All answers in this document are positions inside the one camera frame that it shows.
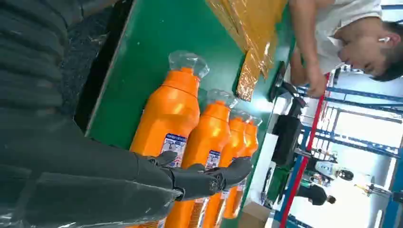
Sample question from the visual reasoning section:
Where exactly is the blue metal rack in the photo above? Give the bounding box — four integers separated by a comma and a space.
273, 85, 403, 228

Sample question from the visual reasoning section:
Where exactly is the black carry case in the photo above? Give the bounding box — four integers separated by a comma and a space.
271, 114, 304, 167

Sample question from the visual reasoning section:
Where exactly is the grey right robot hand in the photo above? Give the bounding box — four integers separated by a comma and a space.
0, 107, 253, 228

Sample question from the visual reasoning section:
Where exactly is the person's left hand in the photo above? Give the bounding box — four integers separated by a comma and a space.
289, 52, 306, 87

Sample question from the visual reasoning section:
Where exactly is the person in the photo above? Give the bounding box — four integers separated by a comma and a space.
306, 155, 355, 182
296, 184, 337, 207
288, 0, 403, 99

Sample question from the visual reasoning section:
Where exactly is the red pole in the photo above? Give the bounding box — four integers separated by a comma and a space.
278, 73, 331, 228

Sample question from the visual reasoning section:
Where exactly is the cardboard box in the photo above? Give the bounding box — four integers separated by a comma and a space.
238, 201, 272, 228

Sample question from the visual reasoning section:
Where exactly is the green crate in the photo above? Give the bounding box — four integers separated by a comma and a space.
267, 166, 292, 204

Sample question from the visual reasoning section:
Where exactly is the yellow sheet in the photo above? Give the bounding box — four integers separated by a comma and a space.
206, 0, 288, 102

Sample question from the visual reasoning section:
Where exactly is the black tablet with blue case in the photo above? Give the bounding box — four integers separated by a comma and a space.
268, 60, 308, 118

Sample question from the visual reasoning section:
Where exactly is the white table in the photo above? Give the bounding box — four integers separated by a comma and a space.
245, 94, 305, 228

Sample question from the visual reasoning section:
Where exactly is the green table mat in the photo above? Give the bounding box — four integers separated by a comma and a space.
85, 0, 297, 228

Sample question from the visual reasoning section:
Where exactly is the person's right hand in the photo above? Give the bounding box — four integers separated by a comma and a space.
305, 61, 329, 99

